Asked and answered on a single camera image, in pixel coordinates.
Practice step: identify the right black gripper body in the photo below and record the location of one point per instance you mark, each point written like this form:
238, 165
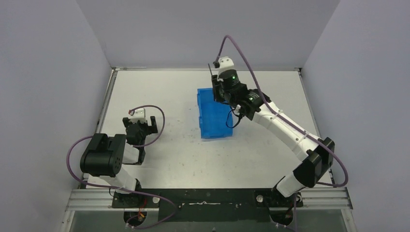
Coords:
217, 91

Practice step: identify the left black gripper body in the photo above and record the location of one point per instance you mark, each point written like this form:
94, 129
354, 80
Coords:
140, 124

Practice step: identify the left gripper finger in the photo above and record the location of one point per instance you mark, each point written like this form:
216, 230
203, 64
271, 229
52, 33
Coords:
126, 121
153, 128

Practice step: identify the orange handled screwdriver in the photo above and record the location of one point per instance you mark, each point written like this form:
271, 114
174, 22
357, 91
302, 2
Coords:
210, 70

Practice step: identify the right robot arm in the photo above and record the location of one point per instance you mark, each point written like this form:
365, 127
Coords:
313, 152

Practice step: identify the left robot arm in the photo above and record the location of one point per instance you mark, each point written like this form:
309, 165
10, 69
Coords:
105, 155

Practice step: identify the blue plastic bin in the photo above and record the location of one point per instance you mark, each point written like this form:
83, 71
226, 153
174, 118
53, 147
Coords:
214, 118

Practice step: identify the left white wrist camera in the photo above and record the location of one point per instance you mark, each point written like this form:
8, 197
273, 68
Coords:
137, 115

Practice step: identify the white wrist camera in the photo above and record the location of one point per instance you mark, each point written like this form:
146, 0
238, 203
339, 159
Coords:
225, 68
137, 115

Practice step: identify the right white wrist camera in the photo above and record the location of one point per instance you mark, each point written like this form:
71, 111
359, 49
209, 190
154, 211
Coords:
225, 68

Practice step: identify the aluminium front rail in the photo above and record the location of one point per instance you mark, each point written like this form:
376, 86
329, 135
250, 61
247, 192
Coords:
311, 199

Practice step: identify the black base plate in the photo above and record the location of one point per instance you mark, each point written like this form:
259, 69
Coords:
208, 205

